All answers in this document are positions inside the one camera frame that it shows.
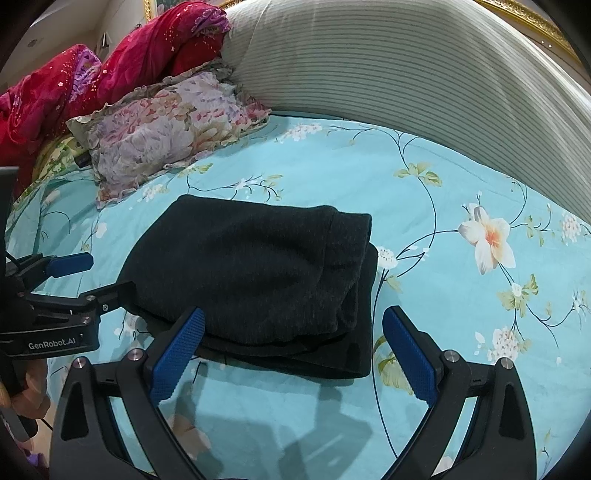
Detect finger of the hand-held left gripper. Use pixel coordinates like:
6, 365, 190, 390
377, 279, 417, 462
78, 280, 140, 320
28, 251, 94, 288

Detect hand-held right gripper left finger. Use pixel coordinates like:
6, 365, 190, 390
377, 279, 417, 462
48, 306, 208, 480

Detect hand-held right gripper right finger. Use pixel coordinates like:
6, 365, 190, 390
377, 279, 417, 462
382, 305, 539, 480

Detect black pants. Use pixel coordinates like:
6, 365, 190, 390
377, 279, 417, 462
117, 194, 380, 380

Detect person's left hand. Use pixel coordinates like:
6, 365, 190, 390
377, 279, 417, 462
0, 357, 52, 422

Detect light blue floral bed sheet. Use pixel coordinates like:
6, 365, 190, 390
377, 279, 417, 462
0, 111, 591, 480

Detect yellow green patterned cloth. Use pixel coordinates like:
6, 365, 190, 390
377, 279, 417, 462
34, 134, 95, 188

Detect floral ruffled pillow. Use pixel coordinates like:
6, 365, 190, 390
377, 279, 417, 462
66, 69, 273, 210

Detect red floral quilt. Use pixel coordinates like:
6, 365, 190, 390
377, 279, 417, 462
0, 0, 232, 195

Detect striped padded headboard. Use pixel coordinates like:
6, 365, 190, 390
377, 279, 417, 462
222, 0, 591, 236

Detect gold headboard frame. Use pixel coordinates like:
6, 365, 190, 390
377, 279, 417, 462
475, 0, 580, 58

